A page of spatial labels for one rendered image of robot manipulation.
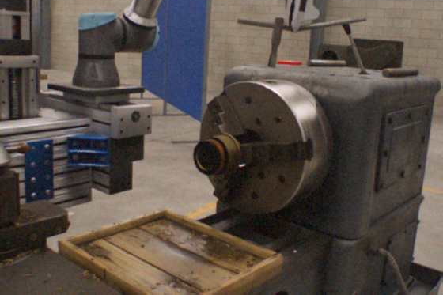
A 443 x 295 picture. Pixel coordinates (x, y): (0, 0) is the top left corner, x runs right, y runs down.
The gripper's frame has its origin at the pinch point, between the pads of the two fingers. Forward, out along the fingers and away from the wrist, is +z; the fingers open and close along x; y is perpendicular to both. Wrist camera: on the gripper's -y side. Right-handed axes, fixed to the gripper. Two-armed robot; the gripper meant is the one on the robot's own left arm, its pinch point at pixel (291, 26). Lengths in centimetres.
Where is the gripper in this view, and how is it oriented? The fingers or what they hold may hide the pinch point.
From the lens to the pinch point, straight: 112.5
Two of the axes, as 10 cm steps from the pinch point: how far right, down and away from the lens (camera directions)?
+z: -1.3, 9.6, 2.4
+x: -3.2, -2.8, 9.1
